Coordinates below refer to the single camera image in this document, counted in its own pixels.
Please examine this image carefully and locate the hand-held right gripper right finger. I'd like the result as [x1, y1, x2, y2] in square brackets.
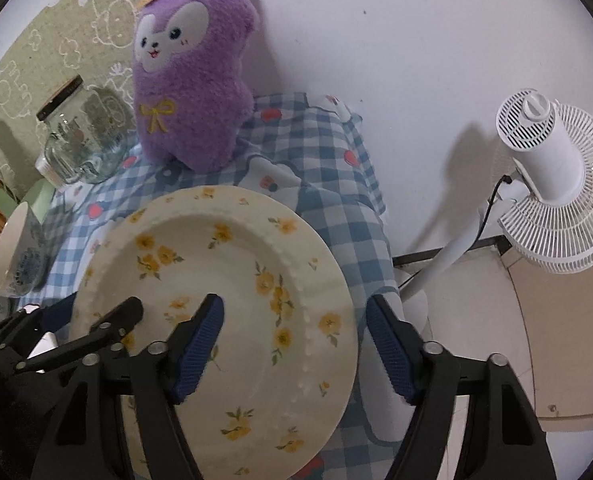
[366, 294, 558, 480]

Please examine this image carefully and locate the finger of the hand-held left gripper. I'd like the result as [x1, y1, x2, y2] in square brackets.
[0, 305, 44, 343]
[19, 296, 144, 373]

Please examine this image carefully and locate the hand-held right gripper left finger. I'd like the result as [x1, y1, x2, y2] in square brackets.
[34, 292, 227, 480]

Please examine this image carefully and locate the cream bowl blue floral print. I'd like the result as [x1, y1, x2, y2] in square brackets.
[0, 201, 52, 297]

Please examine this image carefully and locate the cream plate yellow floral print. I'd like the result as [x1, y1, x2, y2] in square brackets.
[69, 185, 359, 480]

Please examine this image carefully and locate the green desk fan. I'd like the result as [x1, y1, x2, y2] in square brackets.
[0, 117, 60, 223]

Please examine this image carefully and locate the blue checked tablecloth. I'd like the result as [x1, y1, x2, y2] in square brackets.
[16, 91, 429, 480]

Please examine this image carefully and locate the glass jar with dark lid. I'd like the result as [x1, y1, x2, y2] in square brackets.
[35, 75, 136, 186]

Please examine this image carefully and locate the purple plush toy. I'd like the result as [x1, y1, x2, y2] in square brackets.
[130, 0, 258, 172]

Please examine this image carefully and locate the white standing fan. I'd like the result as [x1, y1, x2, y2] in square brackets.
[399, 89, 593, 306]

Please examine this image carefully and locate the black fan cable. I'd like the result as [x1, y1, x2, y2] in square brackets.
[476, 174, 513, 241]

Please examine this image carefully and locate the green printed wall cloth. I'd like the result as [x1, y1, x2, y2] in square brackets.
[0, 0, 152, 221]

